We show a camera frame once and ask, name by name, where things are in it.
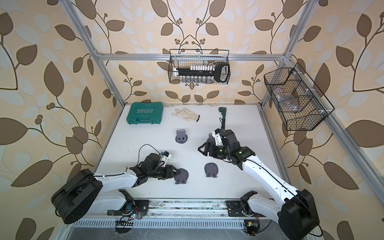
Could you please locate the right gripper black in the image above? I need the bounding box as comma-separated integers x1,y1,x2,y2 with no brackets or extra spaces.
199,141,231,159

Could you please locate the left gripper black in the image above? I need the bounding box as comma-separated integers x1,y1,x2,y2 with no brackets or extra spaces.
147,165,182,179

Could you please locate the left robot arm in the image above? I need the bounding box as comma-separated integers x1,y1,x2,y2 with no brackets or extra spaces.
51,152,181,225

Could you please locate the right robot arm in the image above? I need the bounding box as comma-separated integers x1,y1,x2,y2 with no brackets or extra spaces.
198,129,320,240

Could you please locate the white work glove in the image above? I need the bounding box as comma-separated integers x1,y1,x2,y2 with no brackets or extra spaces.
172,108,200,122

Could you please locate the green black hand tool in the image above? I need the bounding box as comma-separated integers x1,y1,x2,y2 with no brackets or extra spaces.
219,107,227,132

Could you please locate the green plastic tool case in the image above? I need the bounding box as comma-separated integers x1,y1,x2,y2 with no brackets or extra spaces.
127,102,164,125

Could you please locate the socket set in basket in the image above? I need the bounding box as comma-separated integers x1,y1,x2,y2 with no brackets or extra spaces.
168,63,231,84

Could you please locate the plastic bag in basket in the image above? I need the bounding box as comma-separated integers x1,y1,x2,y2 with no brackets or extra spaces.
274,88,300,112

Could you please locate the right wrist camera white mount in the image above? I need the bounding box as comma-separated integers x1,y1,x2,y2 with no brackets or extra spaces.
212,129,223,146

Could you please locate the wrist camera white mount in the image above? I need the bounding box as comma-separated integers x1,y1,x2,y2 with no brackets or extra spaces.
212,129,223,146
161,151,172,166

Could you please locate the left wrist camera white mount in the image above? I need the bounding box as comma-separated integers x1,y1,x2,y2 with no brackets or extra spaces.
161,151,172,166

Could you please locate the aluminium front rail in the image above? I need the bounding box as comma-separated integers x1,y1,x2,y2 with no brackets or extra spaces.
63,197,313,220

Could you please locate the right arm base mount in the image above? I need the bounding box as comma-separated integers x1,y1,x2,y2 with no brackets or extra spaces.
225,200,257,218

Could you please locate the black wire basket centre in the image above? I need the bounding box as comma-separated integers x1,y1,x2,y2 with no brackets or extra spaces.
168,48,231,85

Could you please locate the black wire basket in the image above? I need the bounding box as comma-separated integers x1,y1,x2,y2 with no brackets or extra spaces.
264,63,335,131
168,48,231,85

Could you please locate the black wire basket right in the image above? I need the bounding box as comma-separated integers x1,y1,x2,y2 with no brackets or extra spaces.
264,63,335,131

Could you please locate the aluminium frame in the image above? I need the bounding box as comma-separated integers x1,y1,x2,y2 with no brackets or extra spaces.
60,1,384,203

